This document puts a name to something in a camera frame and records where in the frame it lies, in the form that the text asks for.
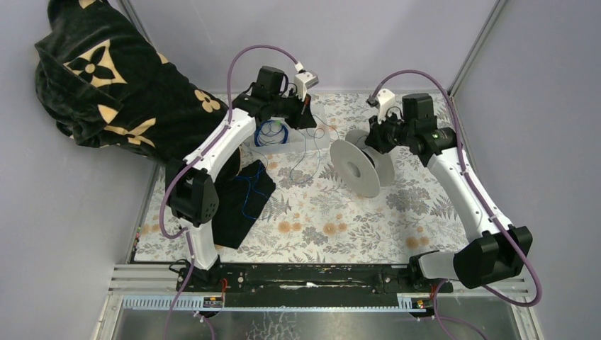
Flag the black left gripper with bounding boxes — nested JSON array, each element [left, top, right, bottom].
[[266, 87, 314, 129]]

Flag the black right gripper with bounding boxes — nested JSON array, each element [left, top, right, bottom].
[[364, 109, 414, 154]]

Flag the white perforated spool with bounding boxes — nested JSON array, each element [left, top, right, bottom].
[[330, 129, 395, 198]]

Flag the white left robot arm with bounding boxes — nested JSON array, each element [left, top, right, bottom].
[[159, 63, 319, 291]]

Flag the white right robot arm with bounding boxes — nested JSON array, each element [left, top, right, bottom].
[[366, 89, 533, 292]]

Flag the black folded cloth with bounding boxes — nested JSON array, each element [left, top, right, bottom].
[[212, 160, 276, 249]]

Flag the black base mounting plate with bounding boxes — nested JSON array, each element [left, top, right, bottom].
[[169, 259, 439, 308]]

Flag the black patterned plush blanket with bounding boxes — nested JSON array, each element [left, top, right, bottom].
[[34, 1, 228, 164]]

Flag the coiled blue cable green tie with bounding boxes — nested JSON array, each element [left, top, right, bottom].
[[253, 120, 290, 147]]

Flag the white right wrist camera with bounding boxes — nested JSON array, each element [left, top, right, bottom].
[[366, 89, 396, 124]]

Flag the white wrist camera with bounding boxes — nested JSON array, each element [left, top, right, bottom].
[[366, 89, 396, 124], [293, 62, 319, 101]]

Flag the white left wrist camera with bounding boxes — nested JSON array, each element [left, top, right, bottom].
[[293, 62, 319, 101]]

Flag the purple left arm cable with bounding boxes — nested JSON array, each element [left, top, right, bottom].
[[158, 44, 304, 340]]

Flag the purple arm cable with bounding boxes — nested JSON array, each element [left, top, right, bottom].
[[371, 69, 543, 340], [158, 44, 304, 340]]

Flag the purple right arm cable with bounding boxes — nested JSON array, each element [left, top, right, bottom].
[[371, 69, 543, 340]]

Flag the aluminium frame rails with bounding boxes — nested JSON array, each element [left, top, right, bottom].
[[91, 262, 546, 340]]

